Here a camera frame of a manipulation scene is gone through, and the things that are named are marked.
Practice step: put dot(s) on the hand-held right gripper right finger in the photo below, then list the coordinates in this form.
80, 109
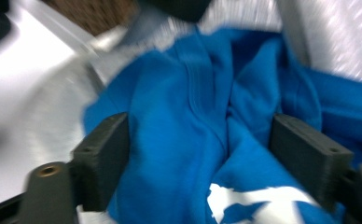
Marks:
313, 158

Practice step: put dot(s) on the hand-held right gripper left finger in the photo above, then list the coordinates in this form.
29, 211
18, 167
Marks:
103, 161

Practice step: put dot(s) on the brown woven basket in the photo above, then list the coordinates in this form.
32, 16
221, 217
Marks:
98, 12

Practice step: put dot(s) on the blue garment with white print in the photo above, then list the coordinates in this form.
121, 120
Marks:
176, 124

